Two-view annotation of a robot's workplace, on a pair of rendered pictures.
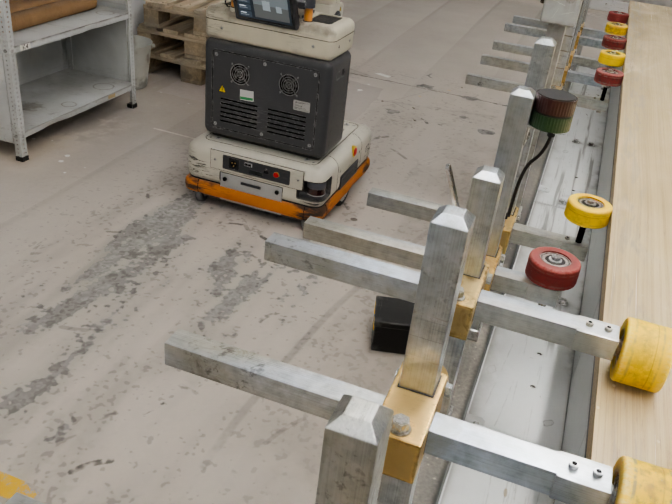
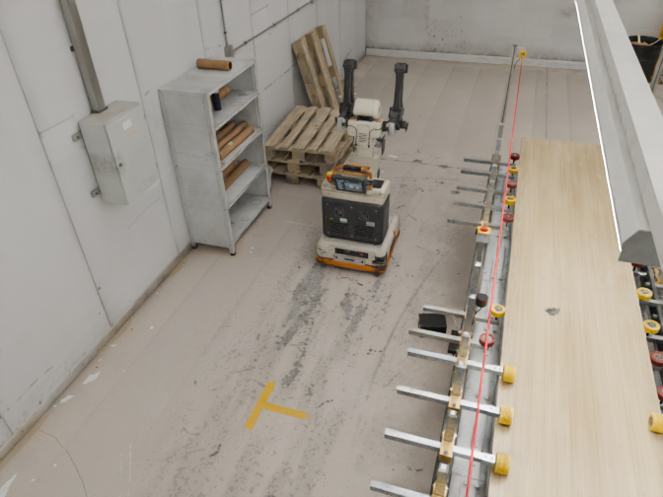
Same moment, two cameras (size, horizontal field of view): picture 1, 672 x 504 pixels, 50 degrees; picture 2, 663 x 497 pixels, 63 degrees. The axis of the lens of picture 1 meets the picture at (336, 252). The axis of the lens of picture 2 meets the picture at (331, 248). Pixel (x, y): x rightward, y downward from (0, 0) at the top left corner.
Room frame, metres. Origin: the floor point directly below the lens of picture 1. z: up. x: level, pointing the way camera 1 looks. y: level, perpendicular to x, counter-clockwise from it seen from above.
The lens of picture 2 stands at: (-1.04, 0.40, 2.99)
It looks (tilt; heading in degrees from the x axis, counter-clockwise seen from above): 36 degrees down; 2
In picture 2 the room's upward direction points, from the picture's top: 2 degrees counter-clockwise
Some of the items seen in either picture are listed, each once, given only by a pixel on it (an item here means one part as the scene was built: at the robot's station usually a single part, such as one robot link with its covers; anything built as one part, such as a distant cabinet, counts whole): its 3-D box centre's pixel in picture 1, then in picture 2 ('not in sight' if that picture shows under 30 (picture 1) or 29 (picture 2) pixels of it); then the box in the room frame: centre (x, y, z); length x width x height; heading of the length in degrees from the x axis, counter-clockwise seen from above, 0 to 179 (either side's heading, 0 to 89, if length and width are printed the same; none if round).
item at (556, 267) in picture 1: (547, 287); (485, 344); (0.99, -0.34, 0.85); 0.08 x 0.08 x 0.11
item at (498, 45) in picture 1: (551, 56); (483, 190); (2.71, -0.70, 0.80); 0.43 x 0.03 x 0.04; 73
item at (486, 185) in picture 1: (454, 328); (460, 367); (0.82, -0.17, 0.87); 0.04 x 0.04 x 0.48; 73
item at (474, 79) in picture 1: (535, 92); (478, 224); (2.23, -0.56, 0.80); 0.43 x 0.03 x 0.04; 73
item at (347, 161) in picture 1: (283, 156); (359, 238); (2.99, 0.28, 0.16); 0.67 x 0.64 x 0.25; 163
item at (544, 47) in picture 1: (515, 164); (473, 296); (1.30, -0.32, 0.93); 0.04 x 0.04 x 0.48; 73
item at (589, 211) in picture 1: (582, 227); (496, 315); (1.22, -0.45, 0.85); 0.08 x 0.08 x 0.11
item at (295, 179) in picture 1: (256, 169); (351, 252); (2.68, 0.36, 0.23); 0.41 x 0.02 x 0.08; 73
